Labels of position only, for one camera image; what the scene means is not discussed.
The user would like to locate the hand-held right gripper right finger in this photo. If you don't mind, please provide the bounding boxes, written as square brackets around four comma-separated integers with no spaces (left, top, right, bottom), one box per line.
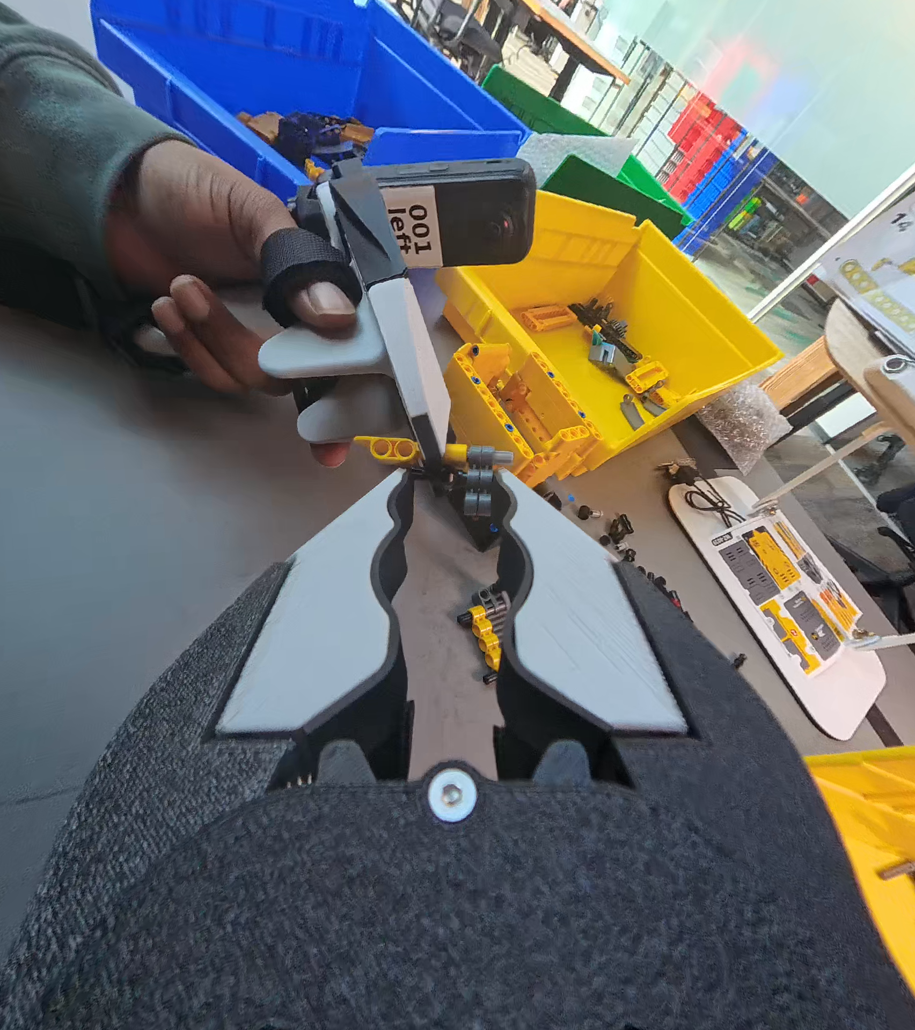
[496,469,689,737]

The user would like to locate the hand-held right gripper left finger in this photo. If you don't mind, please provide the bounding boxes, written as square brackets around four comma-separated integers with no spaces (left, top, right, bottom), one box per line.
[216,469,418,737]

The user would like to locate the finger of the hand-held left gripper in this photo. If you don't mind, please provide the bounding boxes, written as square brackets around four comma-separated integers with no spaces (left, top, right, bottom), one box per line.
[366,275,453,474]

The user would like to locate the yellow lego beam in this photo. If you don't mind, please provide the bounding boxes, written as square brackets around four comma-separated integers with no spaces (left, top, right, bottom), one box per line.
[353,435,470,468]

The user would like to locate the lego instruction booklet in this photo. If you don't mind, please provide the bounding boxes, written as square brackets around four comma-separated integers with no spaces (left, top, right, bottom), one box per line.
[819,157,915,379]

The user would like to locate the person's left forearm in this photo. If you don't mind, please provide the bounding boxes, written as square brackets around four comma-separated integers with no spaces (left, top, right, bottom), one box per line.
[0,0,196,327]

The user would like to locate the grey ribbed lego subassembly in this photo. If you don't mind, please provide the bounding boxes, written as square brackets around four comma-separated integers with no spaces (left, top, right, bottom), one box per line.
[457,587,516,687]

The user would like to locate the yellow lego robot model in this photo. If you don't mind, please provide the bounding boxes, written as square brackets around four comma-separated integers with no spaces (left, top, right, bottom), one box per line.
[443,342,605,489]

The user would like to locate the pile of small lego pieces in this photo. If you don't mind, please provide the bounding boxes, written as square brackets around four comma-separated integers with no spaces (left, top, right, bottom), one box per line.
[541,483,696,624]

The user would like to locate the black lego parts cluster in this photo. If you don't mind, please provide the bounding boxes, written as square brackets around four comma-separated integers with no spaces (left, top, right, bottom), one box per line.
[568,298,645,365]

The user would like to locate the tan and blue lego parts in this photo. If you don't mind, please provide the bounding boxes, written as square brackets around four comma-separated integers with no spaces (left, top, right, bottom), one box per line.
[236,108,378,174]

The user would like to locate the lego sticker sheet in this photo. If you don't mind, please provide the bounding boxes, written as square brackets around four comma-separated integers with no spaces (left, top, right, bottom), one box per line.
[711,519,865,679]

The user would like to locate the orange lego panel piece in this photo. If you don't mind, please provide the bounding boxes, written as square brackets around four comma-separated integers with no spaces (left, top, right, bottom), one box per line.
[625,360,682,411]

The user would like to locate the person's left hand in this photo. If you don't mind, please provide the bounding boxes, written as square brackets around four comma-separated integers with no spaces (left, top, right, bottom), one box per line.
[105,138,363,469]

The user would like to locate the large bubble wrap sheet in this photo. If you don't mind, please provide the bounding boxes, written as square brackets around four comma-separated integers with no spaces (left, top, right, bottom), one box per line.
[515,133,639,190]

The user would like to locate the green plastic bin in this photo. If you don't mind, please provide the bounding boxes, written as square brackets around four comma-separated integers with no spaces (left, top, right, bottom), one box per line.
[480,63,611,138]
[541,153,696,241]

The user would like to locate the blue plastic bin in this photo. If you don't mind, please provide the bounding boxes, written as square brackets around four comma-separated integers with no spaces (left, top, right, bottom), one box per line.
[91,0,532,204]

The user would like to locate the wooden office desk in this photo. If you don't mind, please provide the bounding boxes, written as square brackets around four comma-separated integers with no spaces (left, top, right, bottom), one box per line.
[517,0,634,101]

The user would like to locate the stack of coloured crates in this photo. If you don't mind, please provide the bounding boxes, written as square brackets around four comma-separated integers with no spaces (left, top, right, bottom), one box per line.
[665,90,782,254]

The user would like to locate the yellow plastic bin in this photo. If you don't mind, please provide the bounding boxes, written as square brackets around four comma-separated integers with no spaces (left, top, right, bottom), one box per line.
[435,190,785,477]

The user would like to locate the small bubble wrap piece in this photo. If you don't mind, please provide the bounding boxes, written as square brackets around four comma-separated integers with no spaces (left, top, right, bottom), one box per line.
[694,377,772,476]

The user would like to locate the yellow divided parts bin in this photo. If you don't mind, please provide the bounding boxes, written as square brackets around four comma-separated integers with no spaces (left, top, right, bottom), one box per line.
[805,744,915,1030]

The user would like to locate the black cable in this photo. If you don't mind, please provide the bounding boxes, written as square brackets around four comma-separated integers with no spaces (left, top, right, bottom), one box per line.
[657,457,744,528]

